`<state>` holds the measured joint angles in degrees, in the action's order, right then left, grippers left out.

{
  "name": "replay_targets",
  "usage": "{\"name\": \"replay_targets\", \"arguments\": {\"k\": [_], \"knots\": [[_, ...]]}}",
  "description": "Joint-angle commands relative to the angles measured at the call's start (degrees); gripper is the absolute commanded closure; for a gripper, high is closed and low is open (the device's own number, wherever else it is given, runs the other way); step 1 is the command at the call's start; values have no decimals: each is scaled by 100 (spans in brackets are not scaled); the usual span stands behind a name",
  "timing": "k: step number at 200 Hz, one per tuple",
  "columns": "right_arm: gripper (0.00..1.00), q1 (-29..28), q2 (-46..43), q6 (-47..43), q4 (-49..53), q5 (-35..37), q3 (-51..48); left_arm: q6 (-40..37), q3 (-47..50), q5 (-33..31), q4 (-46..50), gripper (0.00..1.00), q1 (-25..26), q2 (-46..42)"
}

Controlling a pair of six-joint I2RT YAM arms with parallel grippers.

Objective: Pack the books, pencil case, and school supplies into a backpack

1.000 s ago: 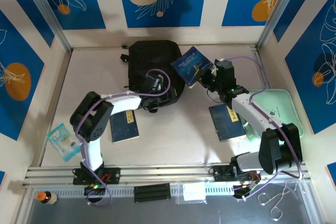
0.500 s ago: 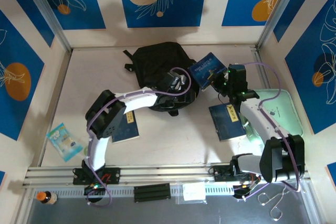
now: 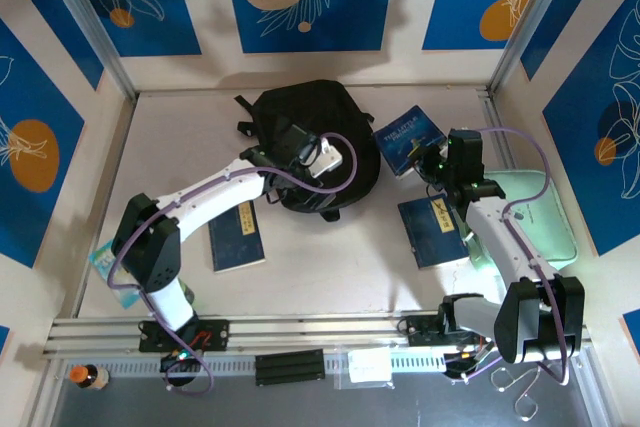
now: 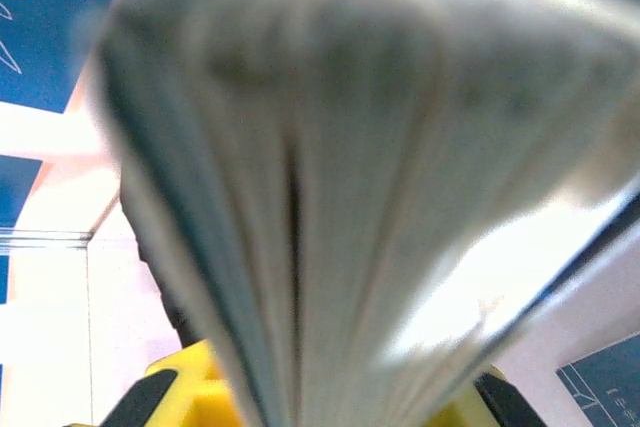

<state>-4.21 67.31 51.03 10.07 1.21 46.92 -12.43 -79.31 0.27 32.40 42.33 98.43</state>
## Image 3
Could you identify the blue poster small orange circle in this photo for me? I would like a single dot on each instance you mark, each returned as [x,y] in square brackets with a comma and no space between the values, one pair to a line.
[150,22]

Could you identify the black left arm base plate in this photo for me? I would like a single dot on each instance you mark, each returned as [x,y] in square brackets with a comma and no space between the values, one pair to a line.
[220,334]

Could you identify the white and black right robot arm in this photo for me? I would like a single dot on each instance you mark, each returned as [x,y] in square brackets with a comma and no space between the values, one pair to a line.
[540,317]

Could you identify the Little Prince book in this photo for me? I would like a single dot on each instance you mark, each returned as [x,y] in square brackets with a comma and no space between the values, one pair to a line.
[405,137]

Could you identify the aluminium mounting rail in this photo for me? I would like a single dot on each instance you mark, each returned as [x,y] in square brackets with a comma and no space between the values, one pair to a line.
[310,329]

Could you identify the black ridged block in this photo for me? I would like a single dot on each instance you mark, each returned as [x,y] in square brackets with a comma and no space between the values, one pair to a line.
[290,369]

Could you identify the blue poster dark circle leaf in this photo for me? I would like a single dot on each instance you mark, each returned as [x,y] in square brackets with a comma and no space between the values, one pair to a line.
[590,97]

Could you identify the blue poster beige circle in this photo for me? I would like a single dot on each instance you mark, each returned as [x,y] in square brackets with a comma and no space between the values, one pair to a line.
[340,7]

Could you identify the black backpack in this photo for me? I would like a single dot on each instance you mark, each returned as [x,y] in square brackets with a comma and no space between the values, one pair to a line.
[300,102]

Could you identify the mint green tray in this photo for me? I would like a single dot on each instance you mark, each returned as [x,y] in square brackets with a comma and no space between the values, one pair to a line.
[550,217]

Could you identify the blue snack packet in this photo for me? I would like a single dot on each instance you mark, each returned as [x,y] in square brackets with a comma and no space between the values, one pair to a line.
[102,262]

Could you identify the blue poster large orange circle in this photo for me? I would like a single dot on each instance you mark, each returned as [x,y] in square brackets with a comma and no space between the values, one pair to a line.
[30,97]

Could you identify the blue poster white flower lines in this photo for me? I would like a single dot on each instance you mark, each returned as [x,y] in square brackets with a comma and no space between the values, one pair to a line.
[60,17]

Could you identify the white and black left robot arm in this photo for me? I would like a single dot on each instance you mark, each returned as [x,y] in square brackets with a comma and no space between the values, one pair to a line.
[150,247]

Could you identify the aluminium frame post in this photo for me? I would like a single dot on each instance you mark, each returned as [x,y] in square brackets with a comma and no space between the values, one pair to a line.
[529,22]
[92,27]

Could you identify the brown bottle with orange cap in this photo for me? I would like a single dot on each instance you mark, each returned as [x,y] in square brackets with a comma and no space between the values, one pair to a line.
[90,377]

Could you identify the clear bag with white card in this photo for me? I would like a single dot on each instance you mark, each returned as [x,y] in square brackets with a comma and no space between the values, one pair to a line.
[367,367]

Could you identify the dark blue yellow-label notebook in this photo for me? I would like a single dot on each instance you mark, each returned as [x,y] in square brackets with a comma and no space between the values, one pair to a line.
[235,247]
[430,237]

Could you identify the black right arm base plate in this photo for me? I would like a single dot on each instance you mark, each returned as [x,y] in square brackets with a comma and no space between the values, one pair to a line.
[420,332]

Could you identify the green round container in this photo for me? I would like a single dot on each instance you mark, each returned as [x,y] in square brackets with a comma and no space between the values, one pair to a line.
[188,293]

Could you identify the plain blue poster corner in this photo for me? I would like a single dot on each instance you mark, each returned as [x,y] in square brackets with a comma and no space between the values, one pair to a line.
[4,339]
[632,329]

